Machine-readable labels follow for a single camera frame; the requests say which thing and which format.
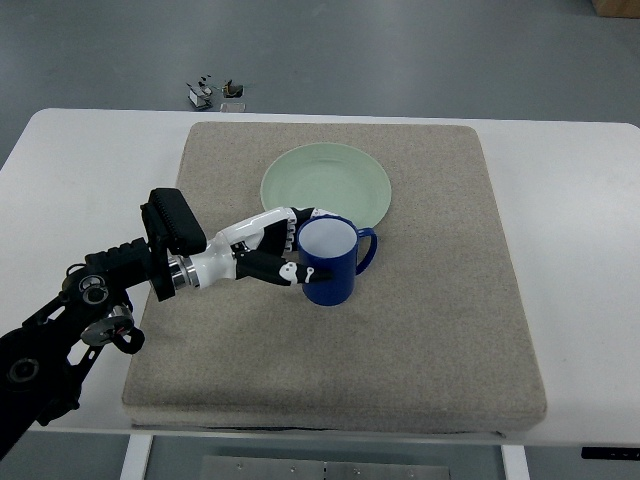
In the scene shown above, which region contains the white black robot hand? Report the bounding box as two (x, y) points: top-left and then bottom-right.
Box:
(169, 207), (333, 289)

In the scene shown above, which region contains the blue mug white inside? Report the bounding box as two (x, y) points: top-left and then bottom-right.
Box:
(297, 215), (378, 306)

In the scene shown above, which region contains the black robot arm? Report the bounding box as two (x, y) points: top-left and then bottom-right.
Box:
(1, 188), (206, 454)

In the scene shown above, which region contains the pale green plate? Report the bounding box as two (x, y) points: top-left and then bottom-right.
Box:
(260, 142), (392, 228)

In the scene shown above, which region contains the clear plastic floor piece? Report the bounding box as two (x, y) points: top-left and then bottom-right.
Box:
(220, 102), (246, 113)

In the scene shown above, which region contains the small dark floor debris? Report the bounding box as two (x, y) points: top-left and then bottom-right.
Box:
(222, 80), (244, 98)

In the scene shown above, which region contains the small metal floor part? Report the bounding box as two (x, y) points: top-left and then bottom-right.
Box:
(187, 76), (213, 110)

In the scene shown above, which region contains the beige foam pad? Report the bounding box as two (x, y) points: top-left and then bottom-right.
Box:
(122, 122), (547, 433)

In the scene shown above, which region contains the black table control panel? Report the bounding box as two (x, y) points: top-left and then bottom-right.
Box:
(581, 446), (640, 461)

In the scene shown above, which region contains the cardboard box corner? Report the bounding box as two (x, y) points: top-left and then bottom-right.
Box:
(591, 0), (640, 19)

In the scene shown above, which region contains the grey metal base plate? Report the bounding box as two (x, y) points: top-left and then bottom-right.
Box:
(199, 456), (451, 480)

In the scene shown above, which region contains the white table leg frame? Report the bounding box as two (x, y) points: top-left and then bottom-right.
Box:
(119, 434), (530, 480)

